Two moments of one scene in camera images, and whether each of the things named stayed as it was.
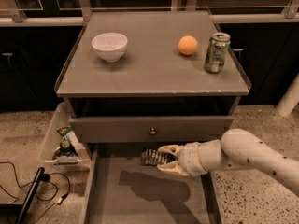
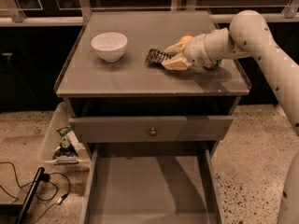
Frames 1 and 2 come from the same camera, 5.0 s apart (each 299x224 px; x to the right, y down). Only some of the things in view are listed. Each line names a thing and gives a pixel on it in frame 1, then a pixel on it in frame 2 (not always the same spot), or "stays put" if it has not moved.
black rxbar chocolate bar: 150,156 -> 155,57
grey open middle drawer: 118,189 stays put
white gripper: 189,158 -> 195,51
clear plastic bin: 62,147 stays put
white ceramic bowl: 110,46 stays put
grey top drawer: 151,130 stays put
